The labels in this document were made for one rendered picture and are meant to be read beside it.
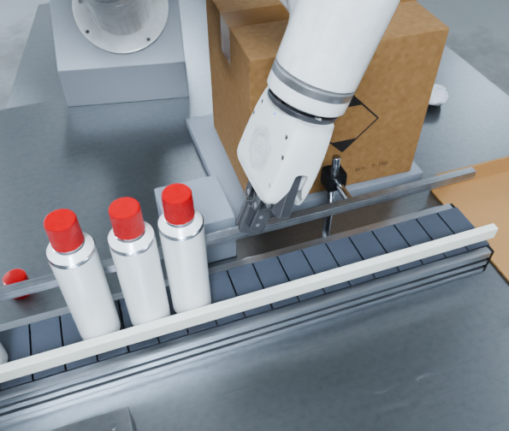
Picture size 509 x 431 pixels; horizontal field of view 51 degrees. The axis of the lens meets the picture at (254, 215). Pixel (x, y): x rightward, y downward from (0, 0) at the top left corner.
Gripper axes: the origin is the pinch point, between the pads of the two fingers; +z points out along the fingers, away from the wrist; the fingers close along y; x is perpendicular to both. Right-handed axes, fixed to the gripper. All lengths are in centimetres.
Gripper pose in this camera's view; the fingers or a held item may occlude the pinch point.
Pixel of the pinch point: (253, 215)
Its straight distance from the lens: 61.8
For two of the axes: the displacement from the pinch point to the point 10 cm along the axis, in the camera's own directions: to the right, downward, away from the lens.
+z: -3.3, 7.5, 5.8
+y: 3.3, 6.6, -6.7
